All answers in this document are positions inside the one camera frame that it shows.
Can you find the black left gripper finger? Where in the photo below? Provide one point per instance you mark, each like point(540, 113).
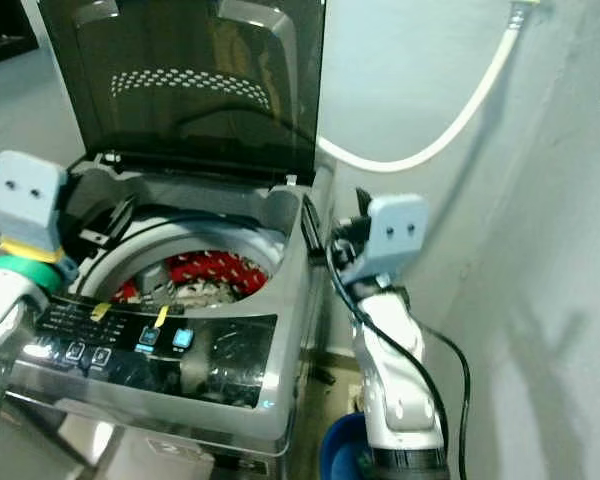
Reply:
point(112, 220)

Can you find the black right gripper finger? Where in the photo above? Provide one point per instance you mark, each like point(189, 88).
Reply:
point(363, 205)
point(313, 232)

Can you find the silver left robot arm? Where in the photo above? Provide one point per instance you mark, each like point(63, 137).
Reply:
point(5, 330)

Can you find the grey top-load washing machine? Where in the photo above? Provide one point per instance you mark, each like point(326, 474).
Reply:
point(220, 350)

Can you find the yellow tape strip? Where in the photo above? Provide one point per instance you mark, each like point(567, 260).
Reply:
point(162, 316)
point(101, 311)

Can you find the red white patterned garment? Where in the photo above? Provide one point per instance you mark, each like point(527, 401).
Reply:
point(220, 272)

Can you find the dark transparent washer lid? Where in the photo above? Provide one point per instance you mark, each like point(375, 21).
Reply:
point(180, 60)

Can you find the blue plastic basin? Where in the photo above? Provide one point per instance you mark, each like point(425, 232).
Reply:
point(340, 450)

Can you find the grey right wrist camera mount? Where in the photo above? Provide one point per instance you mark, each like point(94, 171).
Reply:
point(398, 232)

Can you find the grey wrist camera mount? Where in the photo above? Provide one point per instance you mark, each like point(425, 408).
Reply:
point(398, 232)
point(25, 195)

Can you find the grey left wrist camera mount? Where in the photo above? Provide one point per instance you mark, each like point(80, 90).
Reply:
point(25, 195)

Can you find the black window frame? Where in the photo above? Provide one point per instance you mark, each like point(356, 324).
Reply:
point(5, 25)

